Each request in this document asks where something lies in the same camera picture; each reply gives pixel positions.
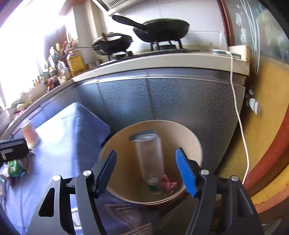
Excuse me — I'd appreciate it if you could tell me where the white plastic jug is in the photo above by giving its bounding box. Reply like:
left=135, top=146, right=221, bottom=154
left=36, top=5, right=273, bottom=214
left=57, top=60, right=72, bottom=84

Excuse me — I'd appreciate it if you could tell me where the round beige trash bin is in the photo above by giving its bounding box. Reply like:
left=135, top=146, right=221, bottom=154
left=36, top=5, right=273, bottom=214
left=98, top=120, right=203, bottom=206

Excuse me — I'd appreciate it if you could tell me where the black lidded frying pan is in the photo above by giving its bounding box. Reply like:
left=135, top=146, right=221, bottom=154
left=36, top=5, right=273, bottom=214
left=112, top=15, right=190, bottom=43

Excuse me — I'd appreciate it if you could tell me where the clear plastic bottle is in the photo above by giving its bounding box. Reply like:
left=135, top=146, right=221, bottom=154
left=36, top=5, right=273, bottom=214
left=129, top=130, right=165, bottom=194

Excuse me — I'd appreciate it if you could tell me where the green beer can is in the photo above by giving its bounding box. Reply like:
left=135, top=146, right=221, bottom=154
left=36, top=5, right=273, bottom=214
left=8, top=159, right=26, bottom=177

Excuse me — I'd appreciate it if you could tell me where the black wok with spatula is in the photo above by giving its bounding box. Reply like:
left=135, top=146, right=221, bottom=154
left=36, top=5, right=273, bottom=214
left=64, top=33, right=133, bottom=56

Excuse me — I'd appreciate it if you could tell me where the pink paper cup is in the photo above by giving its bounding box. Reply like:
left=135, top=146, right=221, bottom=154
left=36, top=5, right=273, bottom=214
left=21, top=120, right=41, bottom=149

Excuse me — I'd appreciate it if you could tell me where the phone on counter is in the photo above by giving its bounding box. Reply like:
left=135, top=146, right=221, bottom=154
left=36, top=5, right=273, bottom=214
left=212, top=49, right=241, bottom=59

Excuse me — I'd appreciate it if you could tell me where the white charging cable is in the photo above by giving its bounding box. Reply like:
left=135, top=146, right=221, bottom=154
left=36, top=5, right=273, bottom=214
left=222, top=50, right=250, bottom=185

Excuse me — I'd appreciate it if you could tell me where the yellow cooking oil bottle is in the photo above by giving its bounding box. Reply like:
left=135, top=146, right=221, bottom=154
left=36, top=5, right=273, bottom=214
left=67, top=50, right=87, bottom=77

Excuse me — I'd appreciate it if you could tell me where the blue printed tablecloth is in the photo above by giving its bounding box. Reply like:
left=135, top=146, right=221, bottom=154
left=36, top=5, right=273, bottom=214
left=0, top=102, right=163, bottom=235

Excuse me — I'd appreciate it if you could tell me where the gas stove top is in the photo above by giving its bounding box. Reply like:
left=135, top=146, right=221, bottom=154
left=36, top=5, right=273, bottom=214
left=99, top=40, right=200, bottom=67

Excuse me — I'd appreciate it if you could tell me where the dark red snack wrapper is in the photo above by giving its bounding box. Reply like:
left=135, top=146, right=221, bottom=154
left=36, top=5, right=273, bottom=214
left=159, top=174, right=179, bottom=195

